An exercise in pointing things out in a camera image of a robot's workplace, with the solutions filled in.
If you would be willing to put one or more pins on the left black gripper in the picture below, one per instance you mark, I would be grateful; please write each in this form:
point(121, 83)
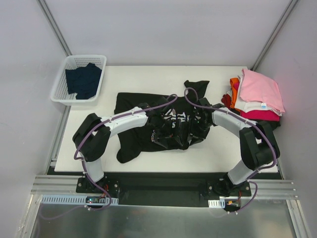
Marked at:
point(163, 134)

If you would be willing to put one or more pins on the left white cable duct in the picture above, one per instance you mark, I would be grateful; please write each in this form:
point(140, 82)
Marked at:
point(78, 200)

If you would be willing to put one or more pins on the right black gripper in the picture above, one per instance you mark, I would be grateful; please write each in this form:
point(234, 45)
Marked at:
point(196, 130)

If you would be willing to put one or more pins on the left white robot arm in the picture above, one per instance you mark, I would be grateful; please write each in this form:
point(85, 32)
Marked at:
point(92, 136)

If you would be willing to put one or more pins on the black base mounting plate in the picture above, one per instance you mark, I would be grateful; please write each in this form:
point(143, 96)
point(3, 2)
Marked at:
point(163, 189)

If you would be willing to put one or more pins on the white plastic laundry basket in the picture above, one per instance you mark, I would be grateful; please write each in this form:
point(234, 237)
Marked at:
point(59, 92)

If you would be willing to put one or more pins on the red t shirt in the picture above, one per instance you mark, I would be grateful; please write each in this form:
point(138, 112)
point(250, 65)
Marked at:
point(226, 100)

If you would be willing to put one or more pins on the magenta t shirt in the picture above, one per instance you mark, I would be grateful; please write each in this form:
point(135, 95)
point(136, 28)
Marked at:
point(256, 110)

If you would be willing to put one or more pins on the navy blue t shirt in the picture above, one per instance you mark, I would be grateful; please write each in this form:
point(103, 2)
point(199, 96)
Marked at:
point(83, 81)

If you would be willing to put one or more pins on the white cable duct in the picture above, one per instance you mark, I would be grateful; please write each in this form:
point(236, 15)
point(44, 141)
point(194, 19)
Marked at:
point(216, 203)
point(78, 200)

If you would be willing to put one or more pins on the pink t shirt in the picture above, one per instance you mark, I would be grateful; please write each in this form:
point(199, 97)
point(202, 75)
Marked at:
point(256, 87)

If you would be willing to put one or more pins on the white t shirt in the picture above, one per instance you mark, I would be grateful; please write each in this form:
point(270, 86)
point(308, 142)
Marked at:
point(250, 110)

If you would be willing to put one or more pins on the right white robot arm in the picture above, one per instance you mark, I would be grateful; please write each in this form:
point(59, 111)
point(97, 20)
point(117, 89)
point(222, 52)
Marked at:
point(258, 146)

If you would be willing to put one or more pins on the right white cable duct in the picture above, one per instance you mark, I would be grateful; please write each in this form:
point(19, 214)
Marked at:
point(216, 203)

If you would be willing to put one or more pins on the aluminium frame rail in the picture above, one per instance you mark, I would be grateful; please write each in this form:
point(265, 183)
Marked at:
point(267, 188)

